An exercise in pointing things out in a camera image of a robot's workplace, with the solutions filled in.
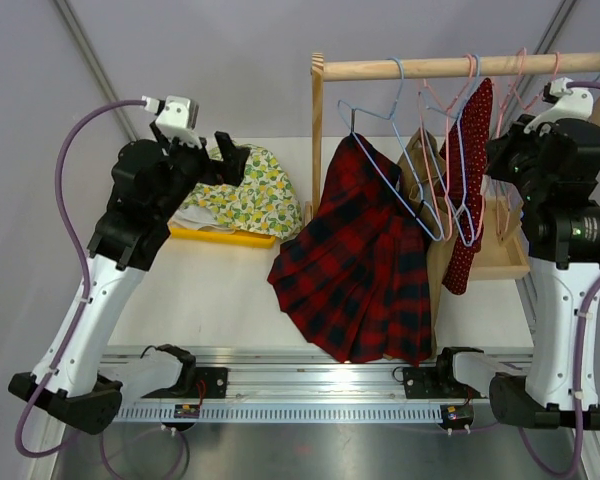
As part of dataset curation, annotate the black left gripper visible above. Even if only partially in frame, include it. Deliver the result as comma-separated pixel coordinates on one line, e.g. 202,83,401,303
150,120,248,221

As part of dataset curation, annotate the lemon print skirt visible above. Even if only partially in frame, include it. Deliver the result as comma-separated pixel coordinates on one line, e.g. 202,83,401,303
178,144,303,240

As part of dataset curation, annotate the red white polka-dot skirt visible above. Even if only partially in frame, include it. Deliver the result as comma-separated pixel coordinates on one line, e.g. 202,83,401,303
441,78,493,295

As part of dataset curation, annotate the tan brown skirt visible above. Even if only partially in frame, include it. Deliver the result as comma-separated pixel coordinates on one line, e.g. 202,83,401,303
398,129,457,356

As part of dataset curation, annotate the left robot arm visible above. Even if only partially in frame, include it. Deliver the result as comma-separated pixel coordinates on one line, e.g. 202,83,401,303
8,132,251,435

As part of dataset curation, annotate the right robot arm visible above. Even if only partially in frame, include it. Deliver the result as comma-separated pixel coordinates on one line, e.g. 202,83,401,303
402,114,600,431

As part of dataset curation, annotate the blue hanger with plaid skirt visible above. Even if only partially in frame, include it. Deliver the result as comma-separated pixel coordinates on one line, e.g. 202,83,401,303
337,57,445,241

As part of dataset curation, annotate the red black plaid skirt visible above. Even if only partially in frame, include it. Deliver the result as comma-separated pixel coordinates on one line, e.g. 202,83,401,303
268,135,432,364

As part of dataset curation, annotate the yellow plastic tray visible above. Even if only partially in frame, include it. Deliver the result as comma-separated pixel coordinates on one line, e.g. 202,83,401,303
170,227,276,249

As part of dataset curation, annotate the wooden rack rod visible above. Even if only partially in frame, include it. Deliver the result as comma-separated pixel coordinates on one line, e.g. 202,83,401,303
324,52,600,82

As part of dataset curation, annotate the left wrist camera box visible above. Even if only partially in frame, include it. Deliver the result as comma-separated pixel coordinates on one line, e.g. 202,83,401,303
141,95,204,149

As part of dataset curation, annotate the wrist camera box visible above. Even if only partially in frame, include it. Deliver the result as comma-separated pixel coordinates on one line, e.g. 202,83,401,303
141,95,204,149
524,77,594,134

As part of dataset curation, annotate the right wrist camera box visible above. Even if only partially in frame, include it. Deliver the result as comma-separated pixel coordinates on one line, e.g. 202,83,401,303
524,77,594,134

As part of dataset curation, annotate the wooden rack left post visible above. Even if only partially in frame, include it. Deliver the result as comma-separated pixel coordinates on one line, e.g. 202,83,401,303
305,53,325,222

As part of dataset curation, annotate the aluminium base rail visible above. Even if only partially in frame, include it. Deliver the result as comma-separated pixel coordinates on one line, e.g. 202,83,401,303
99,349,594,426

